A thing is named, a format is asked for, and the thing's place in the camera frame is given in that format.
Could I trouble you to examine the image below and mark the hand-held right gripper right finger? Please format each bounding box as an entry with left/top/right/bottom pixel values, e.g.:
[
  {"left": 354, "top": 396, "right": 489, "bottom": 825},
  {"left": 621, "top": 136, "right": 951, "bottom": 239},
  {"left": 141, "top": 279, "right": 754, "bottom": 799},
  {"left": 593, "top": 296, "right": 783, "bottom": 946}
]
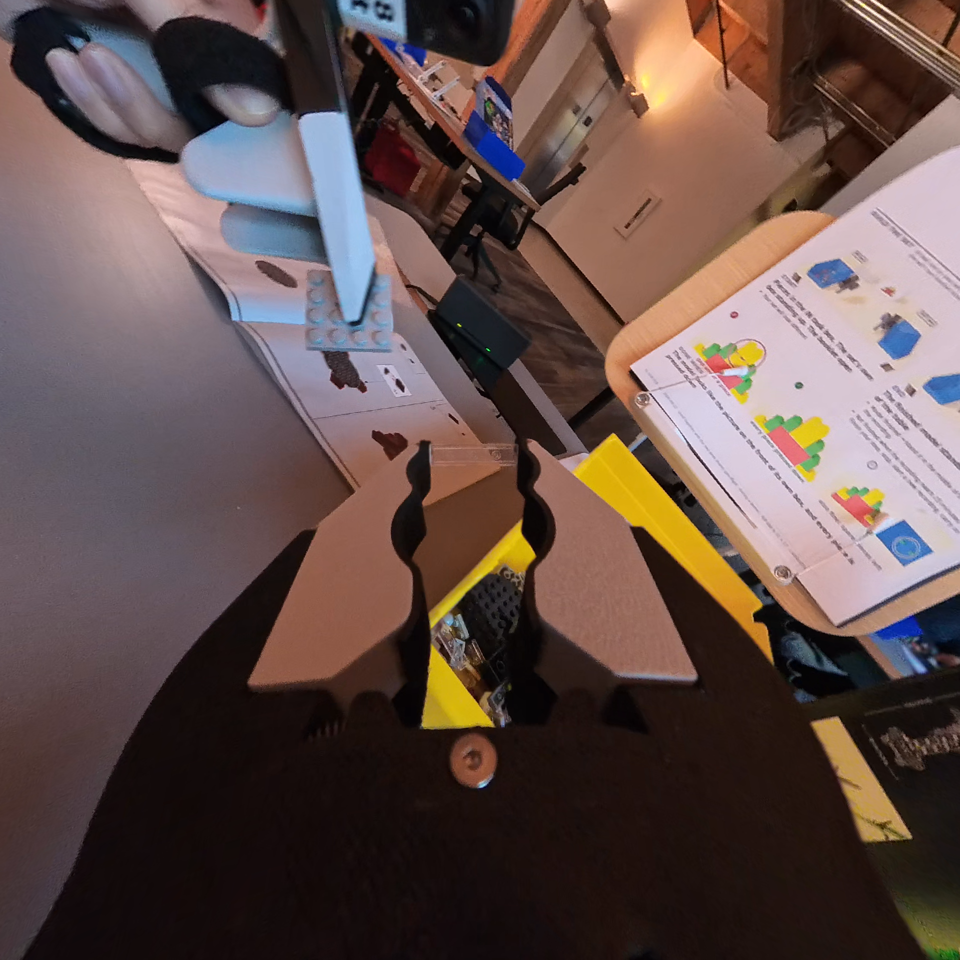
[{"left": 517, "top": 437, "right": 700, "bottom": 729}]

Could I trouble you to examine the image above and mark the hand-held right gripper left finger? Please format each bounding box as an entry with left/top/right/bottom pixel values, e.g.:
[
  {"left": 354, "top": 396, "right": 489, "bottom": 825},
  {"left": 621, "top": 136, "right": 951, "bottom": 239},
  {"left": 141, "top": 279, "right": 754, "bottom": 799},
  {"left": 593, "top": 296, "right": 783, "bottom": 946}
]
[{"left": 248, "top": 441, "right": 434, "bottom": 729}]

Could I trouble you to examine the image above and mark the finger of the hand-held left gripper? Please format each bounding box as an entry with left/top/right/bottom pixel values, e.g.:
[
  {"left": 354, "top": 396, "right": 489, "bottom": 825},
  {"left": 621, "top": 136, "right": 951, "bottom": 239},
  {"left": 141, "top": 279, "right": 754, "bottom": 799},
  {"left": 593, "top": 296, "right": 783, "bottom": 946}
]
[{"left": 296, "top": 109, "right": 376, "bottom": 330}]

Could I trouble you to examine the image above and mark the yellow plastic parts bin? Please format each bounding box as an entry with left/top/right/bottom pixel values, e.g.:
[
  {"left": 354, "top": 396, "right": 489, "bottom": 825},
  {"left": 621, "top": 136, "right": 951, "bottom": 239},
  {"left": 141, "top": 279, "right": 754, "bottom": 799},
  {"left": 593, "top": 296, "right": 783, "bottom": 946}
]
[{"left": 420, "top": 432, "right": 776, "bottom": 729}]

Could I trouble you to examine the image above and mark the pile of toy bricks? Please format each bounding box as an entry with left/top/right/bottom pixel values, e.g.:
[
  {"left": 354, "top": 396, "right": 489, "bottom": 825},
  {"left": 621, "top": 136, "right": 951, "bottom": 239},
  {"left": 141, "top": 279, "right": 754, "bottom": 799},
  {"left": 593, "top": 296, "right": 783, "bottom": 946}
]
[{"left": 432, "top": 564, "right": 528, "bottom": 725}]

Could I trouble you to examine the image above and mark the long clear toy brick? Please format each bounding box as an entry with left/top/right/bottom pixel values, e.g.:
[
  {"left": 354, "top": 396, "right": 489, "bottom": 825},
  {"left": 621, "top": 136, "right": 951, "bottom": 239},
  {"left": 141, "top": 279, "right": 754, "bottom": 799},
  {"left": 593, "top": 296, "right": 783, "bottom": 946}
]
[{"left": 432, "top": 443, "right": 520, "bottom": 467}]

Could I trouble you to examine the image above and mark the grey desk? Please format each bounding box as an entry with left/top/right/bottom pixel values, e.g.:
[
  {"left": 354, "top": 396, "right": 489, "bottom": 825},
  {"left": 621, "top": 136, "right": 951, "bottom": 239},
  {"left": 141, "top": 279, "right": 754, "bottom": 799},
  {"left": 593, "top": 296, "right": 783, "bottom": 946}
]
[{"left": 0, "top": 40, "right": 587, "bottom": 960}]

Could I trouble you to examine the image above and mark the person's left hand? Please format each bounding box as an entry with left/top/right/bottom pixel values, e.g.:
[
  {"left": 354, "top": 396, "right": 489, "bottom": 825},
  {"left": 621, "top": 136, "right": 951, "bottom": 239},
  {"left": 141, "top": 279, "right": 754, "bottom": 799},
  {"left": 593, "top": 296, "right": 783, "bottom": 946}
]
[{"left": 44, "top": 40, "right": 283, "bottom": 151}]

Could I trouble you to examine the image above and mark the red storage box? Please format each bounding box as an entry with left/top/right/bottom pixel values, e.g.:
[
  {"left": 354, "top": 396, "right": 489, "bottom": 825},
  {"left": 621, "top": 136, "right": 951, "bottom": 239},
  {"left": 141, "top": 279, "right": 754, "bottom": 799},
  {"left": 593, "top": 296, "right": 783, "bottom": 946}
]
[{"left": 367, "top": 122, "right": 423, "bottom": 200}]

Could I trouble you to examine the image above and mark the long wooden table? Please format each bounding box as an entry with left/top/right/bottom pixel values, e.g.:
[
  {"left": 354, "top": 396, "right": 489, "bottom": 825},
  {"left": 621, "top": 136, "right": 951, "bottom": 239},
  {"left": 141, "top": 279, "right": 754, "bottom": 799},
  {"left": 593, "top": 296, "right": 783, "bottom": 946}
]
[{"left": 351, "top": 33, "right": 543, "bottom": 258}]

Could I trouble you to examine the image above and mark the large blue storage bin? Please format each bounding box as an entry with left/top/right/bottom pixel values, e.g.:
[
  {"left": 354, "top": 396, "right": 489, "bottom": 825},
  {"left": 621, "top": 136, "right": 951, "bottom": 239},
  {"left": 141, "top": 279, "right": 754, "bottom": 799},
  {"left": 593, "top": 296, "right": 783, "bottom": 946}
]
[{"left": 462, "top": 75, "right": 528, "bottom": 180}]

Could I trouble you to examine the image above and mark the black office chair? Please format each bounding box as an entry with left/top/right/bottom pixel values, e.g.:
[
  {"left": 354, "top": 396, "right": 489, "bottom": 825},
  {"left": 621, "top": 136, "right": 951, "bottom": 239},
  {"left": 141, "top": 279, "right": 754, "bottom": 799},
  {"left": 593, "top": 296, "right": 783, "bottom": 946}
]
[{"left": 456, "top": 162, "right": 587, "bottom": 296}]

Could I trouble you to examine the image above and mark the black electronic box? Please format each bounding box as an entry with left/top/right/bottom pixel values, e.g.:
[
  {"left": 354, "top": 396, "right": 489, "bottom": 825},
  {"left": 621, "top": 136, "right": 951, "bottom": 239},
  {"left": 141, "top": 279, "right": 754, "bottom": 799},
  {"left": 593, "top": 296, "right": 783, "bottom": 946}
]
[{"left": 434, "top": 274, "right": 533, "bottom": 375}]

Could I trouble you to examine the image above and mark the instruction booklet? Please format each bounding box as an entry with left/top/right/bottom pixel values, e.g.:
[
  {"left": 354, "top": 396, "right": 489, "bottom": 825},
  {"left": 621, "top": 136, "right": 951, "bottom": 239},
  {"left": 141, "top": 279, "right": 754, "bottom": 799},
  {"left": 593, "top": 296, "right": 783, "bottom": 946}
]
[{"left": 128, "top": 160, "right": 507, "bottom": 489}]

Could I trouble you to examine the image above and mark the printed instruction sheet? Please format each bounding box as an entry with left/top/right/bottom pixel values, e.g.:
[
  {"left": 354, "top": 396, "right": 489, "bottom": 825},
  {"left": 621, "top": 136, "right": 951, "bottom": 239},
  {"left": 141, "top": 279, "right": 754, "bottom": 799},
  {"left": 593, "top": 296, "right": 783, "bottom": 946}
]
[{"left": 630, "top": 145, "right": 960, "bottom": 628}]

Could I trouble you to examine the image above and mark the black toy set box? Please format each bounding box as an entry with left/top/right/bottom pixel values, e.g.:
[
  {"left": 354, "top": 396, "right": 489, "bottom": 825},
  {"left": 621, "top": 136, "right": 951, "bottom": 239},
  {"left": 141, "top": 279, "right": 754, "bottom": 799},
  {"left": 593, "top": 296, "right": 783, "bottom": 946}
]
[{"left": 811, "top": 668, "right": 960, "bottom": 960}]

